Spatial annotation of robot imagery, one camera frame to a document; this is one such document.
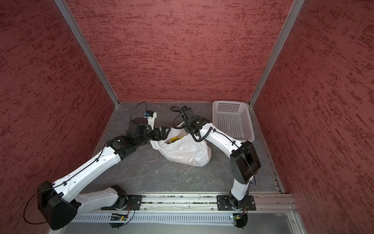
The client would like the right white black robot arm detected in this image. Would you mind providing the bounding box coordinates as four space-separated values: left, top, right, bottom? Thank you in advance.
180 117 261 209

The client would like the left circuit board under rail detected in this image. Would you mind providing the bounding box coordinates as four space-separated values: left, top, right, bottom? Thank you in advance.
109 214 129 229

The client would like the circuit board under rail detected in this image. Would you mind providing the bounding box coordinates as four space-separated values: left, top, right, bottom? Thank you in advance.
232 214 248 229
109 214 129 229

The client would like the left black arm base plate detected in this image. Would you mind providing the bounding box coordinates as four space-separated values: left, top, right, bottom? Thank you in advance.
101 195 143 211

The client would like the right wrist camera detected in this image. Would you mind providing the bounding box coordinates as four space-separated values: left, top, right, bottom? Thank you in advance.
178 106 196 122

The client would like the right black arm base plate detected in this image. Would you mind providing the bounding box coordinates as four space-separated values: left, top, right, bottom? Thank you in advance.
216 194 256 211

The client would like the right circuit board under rail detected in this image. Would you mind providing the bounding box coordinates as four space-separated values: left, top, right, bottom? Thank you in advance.
232 214 248 229

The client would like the yellow toy banana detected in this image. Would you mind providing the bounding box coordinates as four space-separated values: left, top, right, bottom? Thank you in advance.
169 136 183 142

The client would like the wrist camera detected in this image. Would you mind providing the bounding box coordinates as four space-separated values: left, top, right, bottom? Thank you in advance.
178 106 196 122
144 110 157 120

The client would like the aluminium front rail frame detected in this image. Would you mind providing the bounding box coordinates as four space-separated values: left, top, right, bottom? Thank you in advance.
73 193 306 234

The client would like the left aluminium corner post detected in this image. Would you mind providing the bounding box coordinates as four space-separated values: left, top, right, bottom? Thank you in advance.
54 0 120 108

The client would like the right aluminium corner post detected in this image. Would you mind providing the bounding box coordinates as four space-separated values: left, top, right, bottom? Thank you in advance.
249 0 305 108

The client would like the white plastic bag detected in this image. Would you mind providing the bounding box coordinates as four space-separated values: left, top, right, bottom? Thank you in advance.
150 128 211 167

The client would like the aluminium corner post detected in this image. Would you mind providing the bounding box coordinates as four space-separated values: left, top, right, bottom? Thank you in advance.
249 0 305 108
54 0 120 108

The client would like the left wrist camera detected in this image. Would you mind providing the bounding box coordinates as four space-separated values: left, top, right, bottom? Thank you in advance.
144 110 157 120

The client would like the white perforated plastic basket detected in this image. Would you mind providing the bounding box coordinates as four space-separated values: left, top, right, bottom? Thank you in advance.
212 100 255 142

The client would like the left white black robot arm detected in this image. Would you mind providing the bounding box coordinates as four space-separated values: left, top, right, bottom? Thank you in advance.
37 117 170 230

